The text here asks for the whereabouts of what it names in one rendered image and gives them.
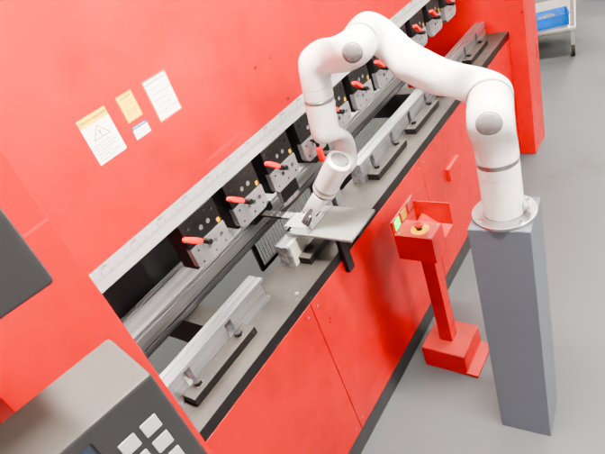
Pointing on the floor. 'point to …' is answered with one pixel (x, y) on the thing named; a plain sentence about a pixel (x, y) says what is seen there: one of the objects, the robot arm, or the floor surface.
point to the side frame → (533, 113)
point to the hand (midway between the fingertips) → (311, 216)
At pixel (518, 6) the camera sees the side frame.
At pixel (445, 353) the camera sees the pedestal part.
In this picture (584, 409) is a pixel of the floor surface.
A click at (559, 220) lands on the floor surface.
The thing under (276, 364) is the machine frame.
